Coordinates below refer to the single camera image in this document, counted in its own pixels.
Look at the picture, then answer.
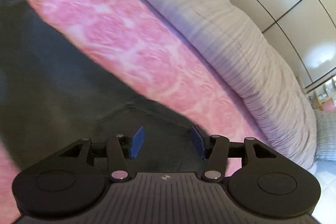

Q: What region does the dark grey garment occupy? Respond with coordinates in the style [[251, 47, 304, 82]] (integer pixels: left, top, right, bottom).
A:
[[1, 0, 206, 173]]

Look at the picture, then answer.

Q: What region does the grey checked pillow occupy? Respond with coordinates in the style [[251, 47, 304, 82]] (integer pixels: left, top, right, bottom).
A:
[[314, 110, 336, 161]]

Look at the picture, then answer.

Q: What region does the white ribbed rolled duvet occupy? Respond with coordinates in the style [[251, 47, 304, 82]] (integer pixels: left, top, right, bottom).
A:
[[147, 0, 317, 169]]

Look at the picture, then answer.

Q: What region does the white bedside shelf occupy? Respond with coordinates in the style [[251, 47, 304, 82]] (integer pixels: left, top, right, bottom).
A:
[[307, 76, 336, 113]]

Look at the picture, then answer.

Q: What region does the pink floral blanket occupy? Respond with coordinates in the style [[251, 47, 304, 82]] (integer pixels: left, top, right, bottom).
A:
[[1, 0, 263, 223]]

